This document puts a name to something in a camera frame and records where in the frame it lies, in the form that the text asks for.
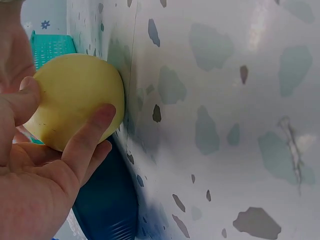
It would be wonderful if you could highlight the teal plastic basket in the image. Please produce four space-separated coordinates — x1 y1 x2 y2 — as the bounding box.
24 30 79 146

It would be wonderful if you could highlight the dark blue plastic bowl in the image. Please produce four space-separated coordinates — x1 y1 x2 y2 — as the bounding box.
71 136 141 240

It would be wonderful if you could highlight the round pale yellow object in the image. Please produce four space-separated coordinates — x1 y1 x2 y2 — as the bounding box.
22 53 126 153

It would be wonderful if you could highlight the person's left hand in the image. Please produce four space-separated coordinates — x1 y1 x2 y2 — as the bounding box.
0 22 117 240

